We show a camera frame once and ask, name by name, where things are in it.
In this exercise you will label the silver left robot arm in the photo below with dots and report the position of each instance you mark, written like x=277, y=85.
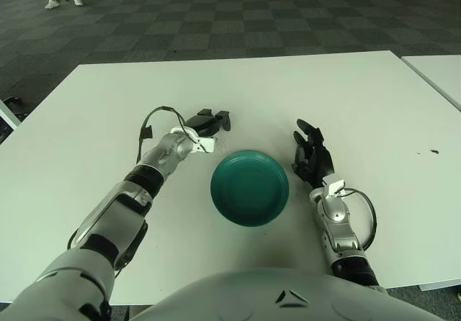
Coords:
x=169, y=152

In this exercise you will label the green round plate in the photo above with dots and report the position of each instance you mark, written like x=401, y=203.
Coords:
x=248, y=191

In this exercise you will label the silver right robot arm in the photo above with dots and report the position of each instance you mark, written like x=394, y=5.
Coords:
x=336, y=213

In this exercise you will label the grey robot torso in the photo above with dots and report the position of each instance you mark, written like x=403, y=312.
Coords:
x=252, y=299

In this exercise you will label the white side table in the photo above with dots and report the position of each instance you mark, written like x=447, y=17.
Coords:
x=439, y=72

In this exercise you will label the white desk edge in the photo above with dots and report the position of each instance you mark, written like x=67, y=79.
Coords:
x=7, y=114

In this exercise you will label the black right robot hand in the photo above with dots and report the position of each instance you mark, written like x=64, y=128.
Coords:
x=318, y=159

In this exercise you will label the black wheeled base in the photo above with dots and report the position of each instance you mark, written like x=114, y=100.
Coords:
x=12, y=100

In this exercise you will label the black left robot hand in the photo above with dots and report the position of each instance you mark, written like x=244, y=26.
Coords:
x=205, y=123

